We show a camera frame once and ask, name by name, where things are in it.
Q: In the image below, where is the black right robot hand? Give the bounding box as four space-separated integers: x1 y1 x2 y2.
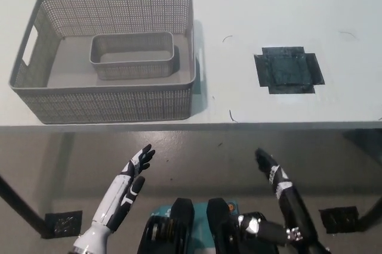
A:
237 147 328 254

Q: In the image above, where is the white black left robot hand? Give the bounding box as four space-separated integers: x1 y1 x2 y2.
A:
90 143 156 234

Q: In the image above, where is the small grey perforated basket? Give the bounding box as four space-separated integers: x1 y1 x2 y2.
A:
89 31 175 81

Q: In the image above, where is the black teal robot torso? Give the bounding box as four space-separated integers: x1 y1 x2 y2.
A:
140 197 284 254

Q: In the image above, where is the black tape patch on table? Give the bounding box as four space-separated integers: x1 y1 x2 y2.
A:
253 45 325 95

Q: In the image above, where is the large grey perforated basket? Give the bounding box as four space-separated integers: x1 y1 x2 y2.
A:
8 0 207 125

